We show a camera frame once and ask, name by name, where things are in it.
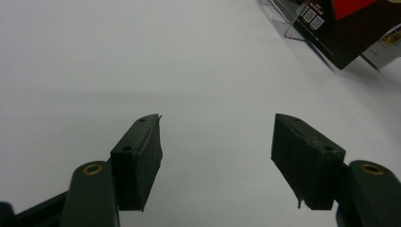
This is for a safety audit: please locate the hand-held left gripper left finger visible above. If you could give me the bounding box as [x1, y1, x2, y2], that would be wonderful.
[110, 113, 164, 212]

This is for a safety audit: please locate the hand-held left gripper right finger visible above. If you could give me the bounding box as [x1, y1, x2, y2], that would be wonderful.
[270, 113, 347, 211]

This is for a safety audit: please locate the black red cover book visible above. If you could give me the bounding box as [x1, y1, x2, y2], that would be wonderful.
[294, 0, 401, 71]

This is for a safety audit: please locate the white picture grid book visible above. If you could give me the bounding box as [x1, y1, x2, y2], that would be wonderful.
[360, 25, 401, 71]

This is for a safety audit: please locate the clear acrylic book rack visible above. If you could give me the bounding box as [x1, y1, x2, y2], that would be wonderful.
[255, 0, 336, 72]

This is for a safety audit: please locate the white table sheet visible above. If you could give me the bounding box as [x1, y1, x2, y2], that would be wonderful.
[0, 0, 401, 227]

